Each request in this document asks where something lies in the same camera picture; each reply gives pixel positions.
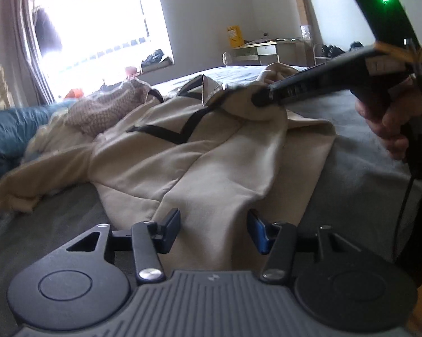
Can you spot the orange bag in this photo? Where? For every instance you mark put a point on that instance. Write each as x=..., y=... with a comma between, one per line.
x=73, y=93

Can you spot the clear plastic package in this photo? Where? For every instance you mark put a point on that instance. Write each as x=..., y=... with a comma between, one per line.
x=305, y=30

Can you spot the houndstooth knit sweater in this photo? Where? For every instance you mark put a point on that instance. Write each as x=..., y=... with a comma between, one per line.
x=102, y=108

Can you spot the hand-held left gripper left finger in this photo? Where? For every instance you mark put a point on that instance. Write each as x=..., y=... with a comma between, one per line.
x=170, y=228

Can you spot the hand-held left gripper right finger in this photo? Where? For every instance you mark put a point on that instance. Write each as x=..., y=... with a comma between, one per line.
x=258, y=233

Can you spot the flat pale box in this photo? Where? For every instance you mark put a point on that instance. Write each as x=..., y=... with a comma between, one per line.
x=158, y=66

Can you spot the pink pot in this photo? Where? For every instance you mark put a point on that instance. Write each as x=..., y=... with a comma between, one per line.
x=131, y=72

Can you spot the grey curtain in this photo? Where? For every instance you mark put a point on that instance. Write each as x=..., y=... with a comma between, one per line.
x=25, y=42

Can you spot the person's dark clothing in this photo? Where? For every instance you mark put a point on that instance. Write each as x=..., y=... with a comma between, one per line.
x=421, y=235

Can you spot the yellow box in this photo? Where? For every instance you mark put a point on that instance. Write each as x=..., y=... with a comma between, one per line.
x=235, y=37

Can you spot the blue duvet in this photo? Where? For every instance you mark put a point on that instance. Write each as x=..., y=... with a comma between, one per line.
x=7, y=130

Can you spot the grey fleece bed sheet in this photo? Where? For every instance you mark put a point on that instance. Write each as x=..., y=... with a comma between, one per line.
x=355, y=168

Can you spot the long cardboard box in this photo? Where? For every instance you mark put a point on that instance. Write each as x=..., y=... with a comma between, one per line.
x=300, y=7

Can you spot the cream bedpost finial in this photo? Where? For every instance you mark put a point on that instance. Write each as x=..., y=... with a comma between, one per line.
x=226, y=59

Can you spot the metal shoe rack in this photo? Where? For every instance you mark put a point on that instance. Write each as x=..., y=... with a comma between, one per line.
x=315, y=51

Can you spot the bright window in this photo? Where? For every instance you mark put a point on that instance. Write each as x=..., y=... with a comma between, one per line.
x=102, y=24

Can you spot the dark crumpled clothes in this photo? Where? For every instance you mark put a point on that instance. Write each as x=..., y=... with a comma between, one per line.
x=154, y=56

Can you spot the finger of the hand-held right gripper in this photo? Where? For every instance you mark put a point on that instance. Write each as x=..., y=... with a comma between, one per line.
x=302, y=86

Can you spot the beige zip jacket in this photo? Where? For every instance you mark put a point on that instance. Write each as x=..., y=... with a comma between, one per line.
x=197, y=168

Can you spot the person's right hand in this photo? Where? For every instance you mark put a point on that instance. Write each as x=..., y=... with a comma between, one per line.
x=386, y=126

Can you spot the pale desk with drawers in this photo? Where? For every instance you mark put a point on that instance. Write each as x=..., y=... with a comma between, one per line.
x=263, y=51

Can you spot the dark hanging clothes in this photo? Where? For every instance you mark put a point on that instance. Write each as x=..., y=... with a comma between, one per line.
x=47, y=31

